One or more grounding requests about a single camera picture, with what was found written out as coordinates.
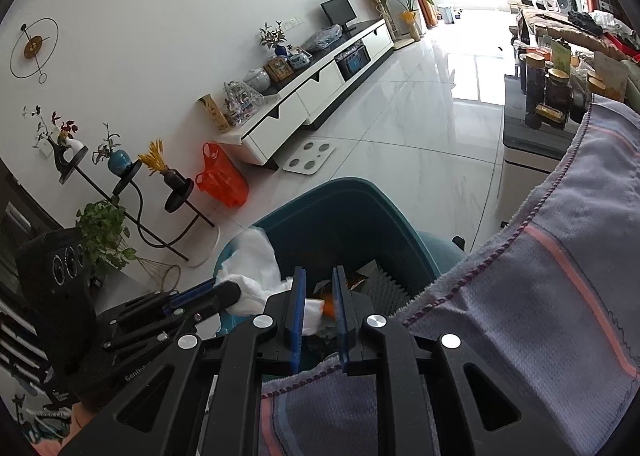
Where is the tall yellow patterned box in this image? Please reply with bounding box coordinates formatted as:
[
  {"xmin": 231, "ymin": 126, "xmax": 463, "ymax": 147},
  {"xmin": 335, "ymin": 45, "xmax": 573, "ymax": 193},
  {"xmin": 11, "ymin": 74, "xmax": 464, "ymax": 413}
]
[{"xmin": 197, "ymin": 93, "xmax": 231, "ymax": 133}]

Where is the tan paper bag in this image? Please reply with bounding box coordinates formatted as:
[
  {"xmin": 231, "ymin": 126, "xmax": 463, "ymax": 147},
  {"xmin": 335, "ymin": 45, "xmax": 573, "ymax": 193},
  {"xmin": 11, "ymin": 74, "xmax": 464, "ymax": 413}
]
[{"xmin": 592, "ymin": 51, "xmax": 628, "ymax": 102}]

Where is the clear plastic bag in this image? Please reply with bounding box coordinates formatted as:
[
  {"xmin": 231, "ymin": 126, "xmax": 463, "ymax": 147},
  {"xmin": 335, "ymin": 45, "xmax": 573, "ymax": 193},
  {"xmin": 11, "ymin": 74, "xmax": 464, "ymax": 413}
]
[{"xmin": 300, "ymin": 25, "xmax": 343, "ymax": 53}]

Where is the green potted vine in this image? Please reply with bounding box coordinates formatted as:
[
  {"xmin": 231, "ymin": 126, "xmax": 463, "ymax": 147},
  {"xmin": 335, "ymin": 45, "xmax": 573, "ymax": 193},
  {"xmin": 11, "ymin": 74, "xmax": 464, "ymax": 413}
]
[{"xmin": 76, "ymin": 196, "xmax": 137, "ymax": 278}]

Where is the ship model in plastic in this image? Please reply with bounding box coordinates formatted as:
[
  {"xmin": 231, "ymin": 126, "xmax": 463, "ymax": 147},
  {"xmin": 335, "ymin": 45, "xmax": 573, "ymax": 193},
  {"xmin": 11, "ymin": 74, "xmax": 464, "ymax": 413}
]
[{"xmin": 222, "ymin": 81, "xmax": 265, "ymax": 126}]

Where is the blue vase with green plant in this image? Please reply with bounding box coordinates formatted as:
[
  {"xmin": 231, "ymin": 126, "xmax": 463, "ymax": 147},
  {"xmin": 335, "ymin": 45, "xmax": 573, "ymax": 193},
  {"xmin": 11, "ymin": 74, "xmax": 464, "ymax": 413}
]
[{"xmin": 92, "ymin": 123, "xmax": 133, "ymax": 176}]

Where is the white and black tv stand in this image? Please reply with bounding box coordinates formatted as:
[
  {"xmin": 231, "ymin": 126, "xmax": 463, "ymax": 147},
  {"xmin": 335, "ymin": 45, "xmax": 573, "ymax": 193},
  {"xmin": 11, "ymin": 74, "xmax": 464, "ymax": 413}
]
[{"xmin": 220, "ymin": 18, "xmax": 394, "ymax": 168}]

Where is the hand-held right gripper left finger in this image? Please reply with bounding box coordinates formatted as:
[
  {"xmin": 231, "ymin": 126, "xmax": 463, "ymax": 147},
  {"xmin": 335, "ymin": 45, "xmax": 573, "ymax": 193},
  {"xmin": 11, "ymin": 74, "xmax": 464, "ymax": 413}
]
[{"xmin": 57, "ymin": 267, "xmax": 307, "ymax": 456}]

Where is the orange and white wrapper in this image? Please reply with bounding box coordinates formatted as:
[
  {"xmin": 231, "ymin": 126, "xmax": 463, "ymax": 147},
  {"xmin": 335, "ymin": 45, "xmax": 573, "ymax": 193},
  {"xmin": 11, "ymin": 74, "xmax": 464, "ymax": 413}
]
[{"xmin": 301, "ymin": 296, "xmax": 337, "ymax": 338}]

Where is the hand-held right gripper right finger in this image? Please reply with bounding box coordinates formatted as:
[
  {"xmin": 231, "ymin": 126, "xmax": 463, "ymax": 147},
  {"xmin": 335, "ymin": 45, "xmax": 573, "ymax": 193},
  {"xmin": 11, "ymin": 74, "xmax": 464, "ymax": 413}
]
[{"xmin": 332, "ymin": 266, "xmax": 586, "ymax": 456}]

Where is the red plastic bag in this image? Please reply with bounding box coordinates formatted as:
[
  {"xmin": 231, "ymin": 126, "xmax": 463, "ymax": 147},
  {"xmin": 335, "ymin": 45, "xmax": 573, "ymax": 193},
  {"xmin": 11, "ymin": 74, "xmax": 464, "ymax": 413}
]
[{"xmin": 195, "ymin": 142, "xmax": 249, "ymax": 208}]

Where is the dark glass coffee table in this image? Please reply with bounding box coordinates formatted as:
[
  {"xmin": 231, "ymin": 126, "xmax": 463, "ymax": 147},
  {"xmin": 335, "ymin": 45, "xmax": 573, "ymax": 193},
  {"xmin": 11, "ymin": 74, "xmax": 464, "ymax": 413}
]
[{"xmin": 502, "ymin": 73, "xmax": 587, "ymax": 237}]

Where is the black vase with yellow wheat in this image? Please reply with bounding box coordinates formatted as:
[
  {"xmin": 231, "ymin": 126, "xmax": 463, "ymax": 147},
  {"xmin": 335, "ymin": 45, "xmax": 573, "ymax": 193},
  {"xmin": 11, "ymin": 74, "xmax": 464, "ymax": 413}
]
[{"xmin": 137, "ymin": 138, "xmax": 193, "ymax": 192}]

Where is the white ceramic jar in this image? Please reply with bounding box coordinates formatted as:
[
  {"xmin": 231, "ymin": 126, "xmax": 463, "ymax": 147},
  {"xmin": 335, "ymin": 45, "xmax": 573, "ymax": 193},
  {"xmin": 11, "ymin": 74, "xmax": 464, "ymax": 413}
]
[{"xmin": 243, "ymin": 68, "xmax": 271, "ymax": 92}]

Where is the white vase with red leaves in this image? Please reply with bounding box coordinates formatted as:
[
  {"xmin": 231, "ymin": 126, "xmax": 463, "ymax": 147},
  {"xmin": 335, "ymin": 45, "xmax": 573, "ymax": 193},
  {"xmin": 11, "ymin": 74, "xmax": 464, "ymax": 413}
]
[{"xmin": 22, "ymin": 105, "xmax": 88, "ymax": 157}]

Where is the small plant in blue vase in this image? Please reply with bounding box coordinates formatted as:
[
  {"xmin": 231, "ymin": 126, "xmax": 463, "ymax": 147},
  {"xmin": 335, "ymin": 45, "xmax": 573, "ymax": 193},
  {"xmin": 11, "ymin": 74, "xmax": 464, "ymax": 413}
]
[{"xmin": 259, "ymin": 22, "xmax": 291, "ymax": 58}]

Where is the round wire wall clock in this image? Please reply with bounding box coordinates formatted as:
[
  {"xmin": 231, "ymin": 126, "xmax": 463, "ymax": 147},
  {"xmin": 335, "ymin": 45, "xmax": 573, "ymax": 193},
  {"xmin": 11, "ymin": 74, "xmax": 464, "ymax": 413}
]
[{"xmin": 10, "ymin": 17, "xmax": 59, "ymax": 84}]

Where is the small picture frame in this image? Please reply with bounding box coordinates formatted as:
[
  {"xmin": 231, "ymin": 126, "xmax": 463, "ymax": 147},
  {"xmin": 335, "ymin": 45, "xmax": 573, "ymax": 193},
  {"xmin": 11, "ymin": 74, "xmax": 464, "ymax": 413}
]
[{"xmin": 264, "ymin": 57, "xmax": 295, "ymax": 83}]

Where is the white bathroom scale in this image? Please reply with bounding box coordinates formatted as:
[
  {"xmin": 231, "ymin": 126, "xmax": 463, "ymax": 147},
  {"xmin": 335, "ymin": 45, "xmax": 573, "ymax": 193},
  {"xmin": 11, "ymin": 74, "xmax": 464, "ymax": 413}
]
[{"xmin": 282, "ymin": 140, "xmax": 336, "ymax": 175}]

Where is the black monitor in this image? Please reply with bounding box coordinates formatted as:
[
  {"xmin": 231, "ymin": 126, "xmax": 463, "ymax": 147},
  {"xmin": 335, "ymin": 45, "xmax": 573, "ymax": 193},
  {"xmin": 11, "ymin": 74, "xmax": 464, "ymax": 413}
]
[{"xmin": 321, "ymin": 0, "xmax": 358, "ymax": 33}]

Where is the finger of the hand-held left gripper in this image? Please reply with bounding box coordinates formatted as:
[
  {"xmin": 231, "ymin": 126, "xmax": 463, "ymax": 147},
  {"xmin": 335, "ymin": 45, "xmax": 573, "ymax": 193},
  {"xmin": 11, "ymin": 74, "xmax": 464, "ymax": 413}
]
[
  {"xmin": 102, "ymin": 281, "xmax": 242, "ymax": 353},
  {"xmin": 110, "ymin": 280, "xmax": 218, "ymax": 327}
]

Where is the teal trash bin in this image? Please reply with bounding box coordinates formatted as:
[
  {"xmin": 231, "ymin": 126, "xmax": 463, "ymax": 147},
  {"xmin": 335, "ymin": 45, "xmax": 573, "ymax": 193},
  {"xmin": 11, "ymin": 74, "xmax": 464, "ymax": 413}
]
[{"xmin": 215, "ymin": 177, "xmax": 466, "ymax": 339}]

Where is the brown ottoman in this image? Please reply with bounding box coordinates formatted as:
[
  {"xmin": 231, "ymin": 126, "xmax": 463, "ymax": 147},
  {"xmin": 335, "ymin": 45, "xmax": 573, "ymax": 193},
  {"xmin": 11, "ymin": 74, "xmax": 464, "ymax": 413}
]
[{"xmin": 517, "ymin": 6, "xmax": 640, "ymax": 62}]

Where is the cluttered coffee table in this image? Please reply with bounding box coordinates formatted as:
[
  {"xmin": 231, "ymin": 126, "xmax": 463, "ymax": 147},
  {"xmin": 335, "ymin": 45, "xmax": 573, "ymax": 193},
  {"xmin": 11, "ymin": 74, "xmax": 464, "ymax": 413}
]
[{"xmin": 517, "ymin": 36, "xmax": 596, "ymax": 131}]

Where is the black metal plant stand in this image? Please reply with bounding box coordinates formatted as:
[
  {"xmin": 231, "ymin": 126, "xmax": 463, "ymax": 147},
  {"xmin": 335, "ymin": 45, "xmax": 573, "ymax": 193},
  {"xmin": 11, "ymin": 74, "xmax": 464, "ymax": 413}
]
[{"xmin": 47, "ymin": 136, "xmax": 221, "ymax": 269}]

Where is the checked lilac tablecloth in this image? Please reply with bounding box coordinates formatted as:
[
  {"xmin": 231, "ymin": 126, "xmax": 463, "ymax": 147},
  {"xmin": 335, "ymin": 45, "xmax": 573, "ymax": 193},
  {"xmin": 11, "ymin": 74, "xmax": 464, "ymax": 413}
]
[{"xmin": 257, "ymin": 96, "xmax": 640, "ymax": 456}]

